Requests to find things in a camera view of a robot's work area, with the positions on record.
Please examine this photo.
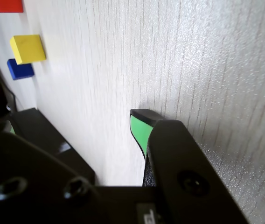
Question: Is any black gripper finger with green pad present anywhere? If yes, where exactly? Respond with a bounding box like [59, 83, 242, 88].
[0, 120, 17, 140]
[129, 109, 250, 224]

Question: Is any blue wooden cube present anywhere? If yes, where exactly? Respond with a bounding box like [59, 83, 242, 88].
[7, 58, 35, 81]

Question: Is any yellow wooden cube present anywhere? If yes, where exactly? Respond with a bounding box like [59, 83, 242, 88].
[9, 34, 47, 65]

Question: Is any red wooden cube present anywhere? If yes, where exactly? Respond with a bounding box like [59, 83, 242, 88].
[0, 0, 24, 13]

